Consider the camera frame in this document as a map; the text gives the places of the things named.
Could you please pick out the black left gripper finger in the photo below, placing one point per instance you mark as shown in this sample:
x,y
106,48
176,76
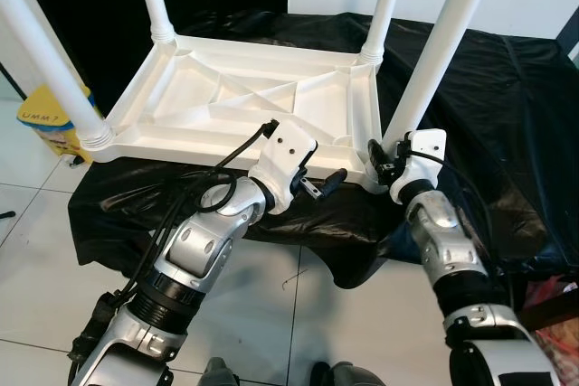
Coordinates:
x,y
331,181

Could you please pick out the white plastic table top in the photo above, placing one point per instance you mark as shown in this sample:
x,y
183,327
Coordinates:
x,y
181,106

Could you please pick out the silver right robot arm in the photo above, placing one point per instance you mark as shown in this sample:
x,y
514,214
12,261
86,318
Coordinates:
x,y
443,241

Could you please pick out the black plastic table cover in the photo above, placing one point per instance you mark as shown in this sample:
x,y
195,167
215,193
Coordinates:
x,y
507,151

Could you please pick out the grey right robot foot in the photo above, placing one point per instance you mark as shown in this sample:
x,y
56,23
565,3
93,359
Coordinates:
x,y
348,375

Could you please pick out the grey robot foot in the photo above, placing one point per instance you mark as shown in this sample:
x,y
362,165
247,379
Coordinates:
x,y
219,374
348,375

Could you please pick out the grey left robot foot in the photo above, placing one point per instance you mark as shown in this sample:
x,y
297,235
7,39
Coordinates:
x,y
219,374

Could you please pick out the pink plastic bag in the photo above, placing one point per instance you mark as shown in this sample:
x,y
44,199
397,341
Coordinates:
x,y
554,341

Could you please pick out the yellow bin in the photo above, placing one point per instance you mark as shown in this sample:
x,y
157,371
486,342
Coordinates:
x,y
45,124

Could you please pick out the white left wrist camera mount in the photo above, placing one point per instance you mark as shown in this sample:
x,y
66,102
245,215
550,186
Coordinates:
x,y
285,151

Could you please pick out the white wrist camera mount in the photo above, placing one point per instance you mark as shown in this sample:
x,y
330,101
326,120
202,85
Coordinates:
x,y
425,146
285,151

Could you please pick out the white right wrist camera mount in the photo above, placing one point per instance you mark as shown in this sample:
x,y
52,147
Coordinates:
x,y
425,146

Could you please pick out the dark door frame strip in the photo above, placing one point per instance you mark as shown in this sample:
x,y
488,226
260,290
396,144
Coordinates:
x,y
568,33

